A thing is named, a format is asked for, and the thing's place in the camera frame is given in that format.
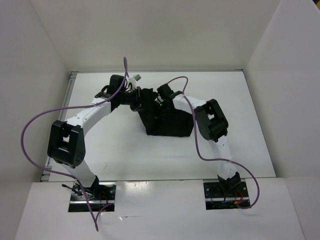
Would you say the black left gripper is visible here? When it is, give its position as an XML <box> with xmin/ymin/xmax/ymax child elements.
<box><xmin>118</xmin><ymin>86</ymin><xmax>154</xmax><ymax>112</ymax></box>

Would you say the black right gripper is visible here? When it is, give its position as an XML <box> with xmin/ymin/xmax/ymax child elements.
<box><xmin>148</xmin><ymin>100</ymin><xmax>172</xmax><ymax>125</ymax></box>

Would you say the black pleated skirt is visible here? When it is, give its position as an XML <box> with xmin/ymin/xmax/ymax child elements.
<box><xmin>137</xmin><ymin>88</ymin><xmax>194</xmax><ymax>138</ymax></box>

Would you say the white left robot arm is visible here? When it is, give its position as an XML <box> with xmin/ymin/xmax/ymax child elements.
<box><xmin>47</xmin><ymin>74</ymin><xmax>141</xmax><ymax>200</ymax></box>

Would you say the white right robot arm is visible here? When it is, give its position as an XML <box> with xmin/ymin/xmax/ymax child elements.
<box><xmin>154</xmin><ymin>83</ymin><xmax>241</xmax><ymax>197</ymax></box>

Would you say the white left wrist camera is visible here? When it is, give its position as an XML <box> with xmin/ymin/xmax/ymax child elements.
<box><xmin>127</xmin><ymin>74</ymin><xmax>141</xmax><ymax>92</ymax></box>

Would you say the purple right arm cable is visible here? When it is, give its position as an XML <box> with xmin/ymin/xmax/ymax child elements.
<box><xmin>166</xmin><ymin>76</ymin><xmax>261</xmax><ymax>210</ymax></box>

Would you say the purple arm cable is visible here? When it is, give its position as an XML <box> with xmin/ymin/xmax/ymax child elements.
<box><xmin>20</xmin><ymin>57</ymin><xmax>130</xmax><ymax>232</ymax></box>
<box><xmin>166</xmin><ymin>76</ymin><xmax>261</xmax><ymax>210</ymax></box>

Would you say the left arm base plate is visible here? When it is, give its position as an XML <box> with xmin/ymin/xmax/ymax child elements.
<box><xmin>68</xmin><ymin>182</ymin><xmax>117</xmax><ymax>213</ymax></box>

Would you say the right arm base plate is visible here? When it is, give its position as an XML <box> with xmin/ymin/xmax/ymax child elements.
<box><xmin>203</xmin><ymin>180</ymin><xmax>251</xmax><ymax>210</ymax></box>

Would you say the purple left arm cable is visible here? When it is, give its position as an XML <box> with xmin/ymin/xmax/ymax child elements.
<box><xmin>20</xmin><ymin>57</ymin><xmax>130</xmax><ymax>232</ymax></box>

